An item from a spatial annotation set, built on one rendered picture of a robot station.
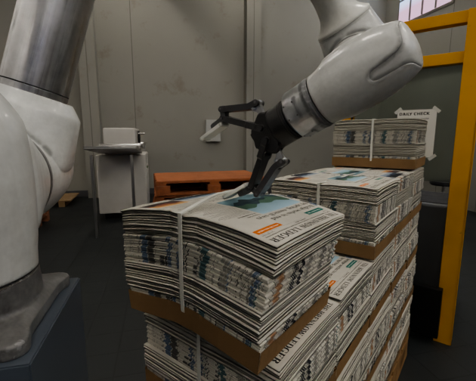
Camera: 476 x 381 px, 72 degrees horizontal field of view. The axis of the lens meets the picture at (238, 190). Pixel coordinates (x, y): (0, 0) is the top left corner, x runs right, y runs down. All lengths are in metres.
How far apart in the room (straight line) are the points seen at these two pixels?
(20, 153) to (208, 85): 6.84
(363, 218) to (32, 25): 0.93
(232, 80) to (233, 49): 0.63
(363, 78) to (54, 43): 0.46
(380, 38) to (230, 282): 0.42
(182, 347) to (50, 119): 0.53
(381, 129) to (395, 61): 1.14
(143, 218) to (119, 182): 4.32
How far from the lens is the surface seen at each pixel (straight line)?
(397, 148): 1.64
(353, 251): 1.11
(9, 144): 0.42
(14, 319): 0.44
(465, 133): 2.13
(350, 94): 0.53
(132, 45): 7.28
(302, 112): 0.55
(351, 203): 1.08
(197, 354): 0.76
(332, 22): 0.67
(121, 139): 4.93
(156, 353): 0.87
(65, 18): 0.62
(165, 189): 3.03
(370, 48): 0.52
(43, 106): 0.58
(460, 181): 2.14
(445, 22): 2.24
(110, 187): 5.04
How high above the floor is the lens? 1.21
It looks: 10 degrees down
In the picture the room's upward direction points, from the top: straight up
